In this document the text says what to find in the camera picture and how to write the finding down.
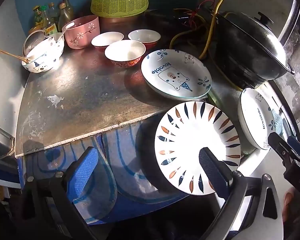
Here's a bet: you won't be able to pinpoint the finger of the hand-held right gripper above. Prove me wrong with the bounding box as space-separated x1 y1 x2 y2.
287 135 300 163
267 132 294 167

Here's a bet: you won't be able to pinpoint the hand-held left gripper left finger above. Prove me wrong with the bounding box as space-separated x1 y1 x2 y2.
21 146 102 240

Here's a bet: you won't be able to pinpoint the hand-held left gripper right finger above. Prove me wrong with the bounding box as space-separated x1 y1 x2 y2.
198 147 284 240

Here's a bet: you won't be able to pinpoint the white bear print plate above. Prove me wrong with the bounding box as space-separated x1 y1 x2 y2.
141 49 212 99
237 87 278 150

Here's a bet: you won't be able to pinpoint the white leaf pattern plate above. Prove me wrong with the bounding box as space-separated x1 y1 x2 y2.
154 101 241 196

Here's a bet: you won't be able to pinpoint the red patterned bowl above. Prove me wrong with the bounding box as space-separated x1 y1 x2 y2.
104 40 146 68
91 32 125 53
128 29 161 50

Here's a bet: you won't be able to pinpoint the person's right hand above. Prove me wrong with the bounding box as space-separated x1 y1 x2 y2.
282 187 300 222

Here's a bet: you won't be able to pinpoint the black wok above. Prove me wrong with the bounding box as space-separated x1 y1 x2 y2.
210 15 290 89

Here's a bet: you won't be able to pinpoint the steel wok lid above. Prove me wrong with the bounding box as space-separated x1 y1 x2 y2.
221 11 296 75

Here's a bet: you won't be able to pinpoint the plain white bowl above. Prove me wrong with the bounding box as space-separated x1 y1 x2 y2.
26 37 58 60

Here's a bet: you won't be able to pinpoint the pink floral bowl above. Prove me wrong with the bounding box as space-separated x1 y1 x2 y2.
64 15 100 50

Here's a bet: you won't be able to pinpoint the white ceramic spoon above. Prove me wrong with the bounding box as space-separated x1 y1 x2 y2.
51 21 75 42

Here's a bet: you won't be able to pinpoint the yellow label sauce bottle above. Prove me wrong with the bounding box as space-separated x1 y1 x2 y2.
41 4 58 37

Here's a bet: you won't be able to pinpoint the copper metal pot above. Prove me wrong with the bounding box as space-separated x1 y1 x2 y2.
99 11 153 34

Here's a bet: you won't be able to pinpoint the green label bottle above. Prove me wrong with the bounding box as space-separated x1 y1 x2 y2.
33 5 44 29

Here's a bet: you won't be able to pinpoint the dark cap glass bottle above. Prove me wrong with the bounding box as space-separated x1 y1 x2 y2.
62 0 75 22

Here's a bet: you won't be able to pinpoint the yellow hose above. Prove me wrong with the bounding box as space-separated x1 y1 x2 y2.
169 0 237 59

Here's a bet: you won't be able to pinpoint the red wires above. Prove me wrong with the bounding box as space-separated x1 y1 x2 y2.
174 0 215 27

